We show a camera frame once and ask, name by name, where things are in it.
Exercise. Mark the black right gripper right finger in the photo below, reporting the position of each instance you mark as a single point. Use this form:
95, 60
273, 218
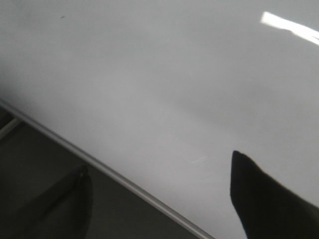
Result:
266, 209

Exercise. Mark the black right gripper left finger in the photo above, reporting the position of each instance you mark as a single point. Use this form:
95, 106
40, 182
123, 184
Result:
63, 211

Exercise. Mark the white whiteboard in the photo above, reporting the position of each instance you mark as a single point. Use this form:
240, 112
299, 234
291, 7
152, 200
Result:
159, 93

